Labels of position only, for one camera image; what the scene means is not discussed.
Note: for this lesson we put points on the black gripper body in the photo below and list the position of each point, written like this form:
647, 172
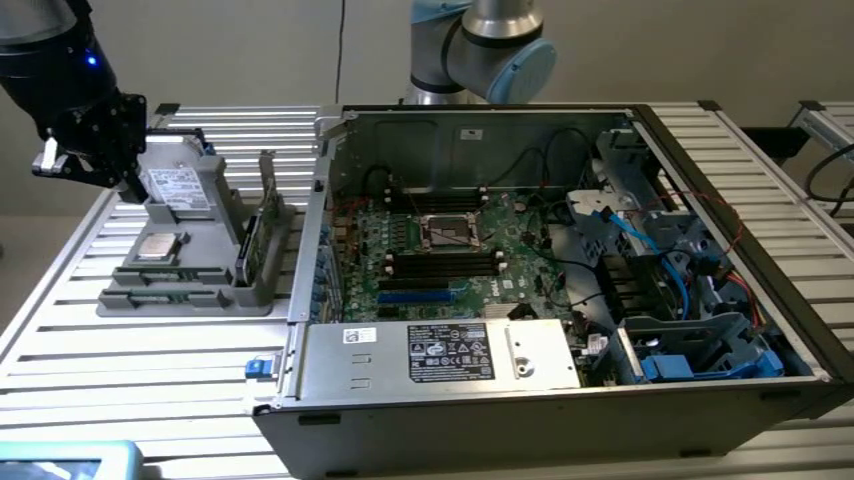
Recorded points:
60, 85

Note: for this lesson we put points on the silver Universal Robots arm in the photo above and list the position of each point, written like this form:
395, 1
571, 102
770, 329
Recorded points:
496, 35

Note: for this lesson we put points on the green RAM stick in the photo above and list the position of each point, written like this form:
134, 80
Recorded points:
167, 274

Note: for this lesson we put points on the black RAM slot bank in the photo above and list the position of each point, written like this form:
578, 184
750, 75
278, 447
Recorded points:
440, 199
443, 263

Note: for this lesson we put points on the silver hard disk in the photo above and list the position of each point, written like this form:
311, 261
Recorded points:
175, 182

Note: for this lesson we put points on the silver CPU chip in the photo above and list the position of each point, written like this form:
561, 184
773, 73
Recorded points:
159, 246

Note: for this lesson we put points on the green graphics card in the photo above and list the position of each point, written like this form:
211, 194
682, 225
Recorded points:
263, 235

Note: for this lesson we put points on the grey plastic parts rack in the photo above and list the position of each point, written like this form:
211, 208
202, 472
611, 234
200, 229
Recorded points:
200, 307

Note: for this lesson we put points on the blue case latch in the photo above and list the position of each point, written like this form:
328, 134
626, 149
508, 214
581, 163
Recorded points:
260, 367

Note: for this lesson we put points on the black expansion slot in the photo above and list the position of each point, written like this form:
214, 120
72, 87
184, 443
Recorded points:
414, 284

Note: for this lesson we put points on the blue expansion slot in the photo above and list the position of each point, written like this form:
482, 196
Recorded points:
414, 297

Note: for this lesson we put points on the teal framed device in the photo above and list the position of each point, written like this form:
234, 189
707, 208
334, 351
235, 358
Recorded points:
80, 457

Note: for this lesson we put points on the silver power supply unit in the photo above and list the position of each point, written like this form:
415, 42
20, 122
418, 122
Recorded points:
434, 360

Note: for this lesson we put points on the green Dell motherboard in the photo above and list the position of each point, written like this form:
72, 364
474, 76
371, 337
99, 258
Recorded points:
507, 260

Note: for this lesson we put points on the grey metal drive cage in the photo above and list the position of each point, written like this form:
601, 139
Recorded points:
621, 170

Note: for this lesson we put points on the black heatsink shroud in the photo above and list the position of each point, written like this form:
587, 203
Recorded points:
630, 287

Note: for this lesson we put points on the open black PC case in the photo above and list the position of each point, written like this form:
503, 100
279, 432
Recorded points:
534, 430

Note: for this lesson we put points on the blue disk carrier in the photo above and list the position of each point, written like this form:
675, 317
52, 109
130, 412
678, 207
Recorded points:
667, 369

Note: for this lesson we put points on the grey disk bay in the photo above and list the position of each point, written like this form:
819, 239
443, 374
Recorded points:
694, 340

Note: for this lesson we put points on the neighbouring metal slat table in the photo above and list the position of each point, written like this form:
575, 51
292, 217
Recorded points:
827, 125

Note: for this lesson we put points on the CPU socket with metal frame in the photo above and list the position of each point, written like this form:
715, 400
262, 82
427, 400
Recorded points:
450, 231

